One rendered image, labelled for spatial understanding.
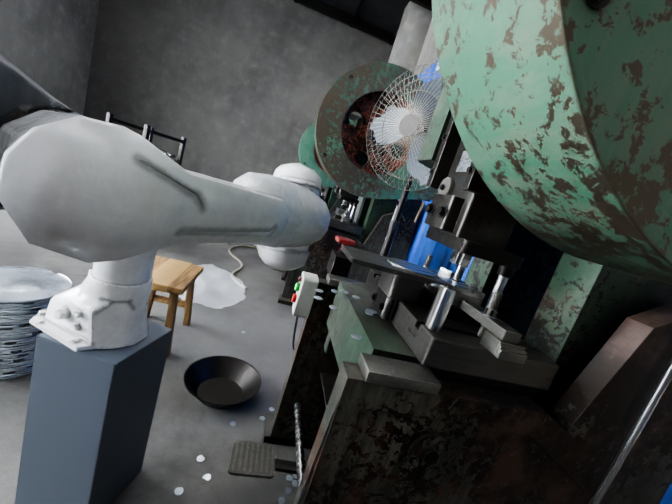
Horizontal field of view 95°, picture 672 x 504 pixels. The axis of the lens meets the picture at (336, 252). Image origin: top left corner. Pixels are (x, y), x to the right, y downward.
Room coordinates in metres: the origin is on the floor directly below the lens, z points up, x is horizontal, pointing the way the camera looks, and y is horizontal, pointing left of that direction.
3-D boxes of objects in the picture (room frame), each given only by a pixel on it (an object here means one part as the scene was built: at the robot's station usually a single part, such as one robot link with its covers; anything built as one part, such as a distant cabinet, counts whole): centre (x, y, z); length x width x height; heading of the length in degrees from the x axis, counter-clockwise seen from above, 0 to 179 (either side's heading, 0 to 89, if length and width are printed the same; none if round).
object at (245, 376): (1.10, 0.28, 0.04); 0.30 x 0.30 x 0.07
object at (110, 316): (0.64, 0.48, 0.52); 0.22 x 0.19 x 0.14; 86
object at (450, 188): (0.78, -0.28, 1.04); 0.17 x 0.15 x 0.30; 103
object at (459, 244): (0.79, -0.32, 0.86); 0.20 x 0.16 x 0.05; 13
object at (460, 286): (0.79, -0.31, 0.76); 0.15 x 0.09 x 0.05; 13
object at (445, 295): (0.59, -0.23, 0.75); 0.03 x 0.03 x 0.10; 13
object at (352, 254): (0.75, -0.15, 0.72); 0.25 x 0.14 x 0.14; 103
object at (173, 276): (1.34, 0.71, 0.16); 0.34 x 0.24 x 0.34; 12
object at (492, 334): (0.63, -0.35, 0.76); 0.17 x 0.06 x 0.10; 13
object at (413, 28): (6.02, -0.10, 2.15); 0.42 x 0.40 x 4.30; 103
